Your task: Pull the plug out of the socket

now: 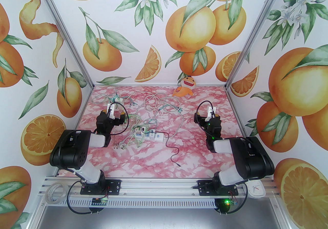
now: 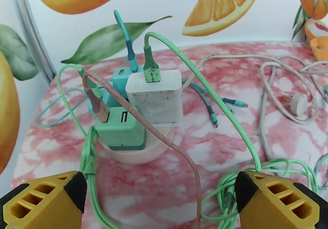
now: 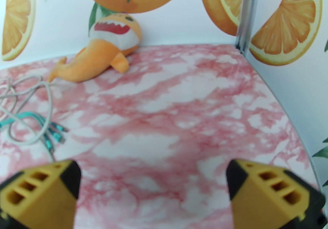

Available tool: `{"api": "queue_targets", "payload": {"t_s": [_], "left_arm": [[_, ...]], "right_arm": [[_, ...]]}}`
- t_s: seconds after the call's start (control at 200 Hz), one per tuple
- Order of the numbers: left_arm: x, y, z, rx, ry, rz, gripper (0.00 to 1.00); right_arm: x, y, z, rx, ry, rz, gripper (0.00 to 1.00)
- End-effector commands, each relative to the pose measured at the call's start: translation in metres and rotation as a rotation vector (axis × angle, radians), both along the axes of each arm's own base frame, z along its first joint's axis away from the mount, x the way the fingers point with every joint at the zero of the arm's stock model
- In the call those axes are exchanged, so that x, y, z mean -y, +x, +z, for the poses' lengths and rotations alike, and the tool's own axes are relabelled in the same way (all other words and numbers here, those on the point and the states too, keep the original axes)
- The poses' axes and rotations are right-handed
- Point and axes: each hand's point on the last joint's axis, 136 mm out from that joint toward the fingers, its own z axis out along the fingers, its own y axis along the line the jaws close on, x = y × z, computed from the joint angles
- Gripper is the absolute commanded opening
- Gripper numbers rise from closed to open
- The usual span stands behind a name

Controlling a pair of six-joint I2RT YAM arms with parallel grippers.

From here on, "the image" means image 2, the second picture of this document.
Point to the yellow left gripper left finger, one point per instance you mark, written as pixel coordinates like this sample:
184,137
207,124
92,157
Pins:
38,205

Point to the mint green USB charger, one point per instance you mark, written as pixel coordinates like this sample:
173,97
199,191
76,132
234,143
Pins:
120,133

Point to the teal USB charger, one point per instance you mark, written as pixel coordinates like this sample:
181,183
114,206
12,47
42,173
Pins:
119,79

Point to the white speckled USB charger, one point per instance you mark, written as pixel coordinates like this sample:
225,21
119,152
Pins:
153,100

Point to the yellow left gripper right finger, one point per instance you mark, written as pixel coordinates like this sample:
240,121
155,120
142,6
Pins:
276,205

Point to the orange plush toy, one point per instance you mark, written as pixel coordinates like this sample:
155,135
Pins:
316,33

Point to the round pink power socket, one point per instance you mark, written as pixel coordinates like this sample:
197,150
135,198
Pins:
133,157

